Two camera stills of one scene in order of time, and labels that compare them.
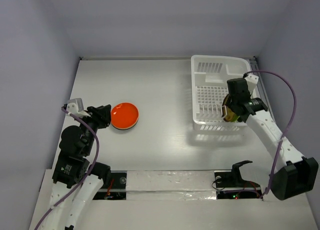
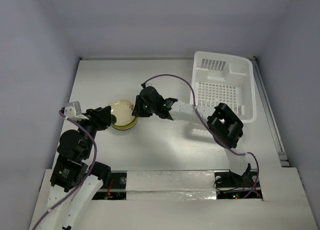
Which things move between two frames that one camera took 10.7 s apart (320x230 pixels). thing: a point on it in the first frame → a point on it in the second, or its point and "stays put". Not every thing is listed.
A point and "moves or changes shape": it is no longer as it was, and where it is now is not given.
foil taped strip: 170,185 stays put
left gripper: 101,113 stays put
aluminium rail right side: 260,79 stays put
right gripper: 235,104 → 139,105
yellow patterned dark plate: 228,113 moves or changes shape
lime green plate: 236,117 moves or changes shape
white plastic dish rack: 209,76 stays put
